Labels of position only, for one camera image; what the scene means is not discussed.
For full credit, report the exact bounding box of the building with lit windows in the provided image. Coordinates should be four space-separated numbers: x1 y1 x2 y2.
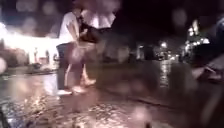
181 17 224 65

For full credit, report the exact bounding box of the brightly lit building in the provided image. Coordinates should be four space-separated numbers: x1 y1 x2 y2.
0 21 62 69

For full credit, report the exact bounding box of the person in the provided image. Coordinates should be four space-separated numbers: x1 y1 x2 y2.
55 7 89 97
77 7 117 88

